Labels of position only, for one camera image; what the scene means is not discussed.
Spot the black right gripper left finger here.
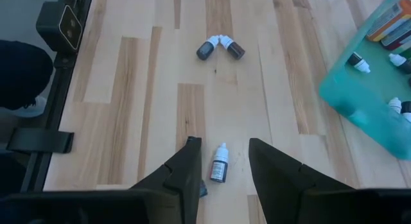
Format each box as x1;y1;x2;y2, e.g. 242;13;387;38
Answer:
128;136;203;224

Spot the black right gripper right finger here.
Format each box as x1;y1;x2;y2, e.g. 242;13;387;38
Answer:
249;137;357;224

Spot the small white-capped dye bottle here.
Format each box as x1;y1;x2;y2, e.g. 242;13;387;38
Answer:
400;101;411;123
196;35;221;61
347;51;371;74
388;53;411;74
210;142;229;184
219;34;246;60

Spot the small green dye bottle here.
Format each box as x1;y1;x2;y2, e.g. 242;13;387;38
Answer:
387;97;403;114

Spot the large dark red coloring bottle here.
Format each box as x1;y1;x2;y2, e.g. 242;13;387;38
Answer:
380;20;411;51

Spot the large orange yellow-capped coloring bottle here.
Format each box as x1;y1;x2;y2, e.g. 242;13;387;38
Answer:
365;0;411;42

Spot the translucent green plastic tray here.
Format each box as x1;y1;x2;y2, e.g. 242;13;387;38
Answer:
318;0;411;160

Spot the black table edge clamp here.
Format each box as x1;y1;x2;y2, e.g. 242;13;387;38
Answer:
5;127;75;154

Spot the person's foot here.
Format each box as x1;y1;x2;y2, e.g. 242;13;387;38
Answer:
11;95;48;119

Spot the person's leg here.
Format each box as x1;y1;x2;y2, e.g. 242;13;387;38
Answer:
0;40;55;111

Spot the black aluminium table frame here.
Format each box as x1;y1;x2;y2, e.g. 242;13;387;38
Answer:
19;0;94;193

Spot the black table-level camera box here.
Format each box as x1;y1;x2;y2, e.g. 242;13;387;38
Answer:
35;1;85;54

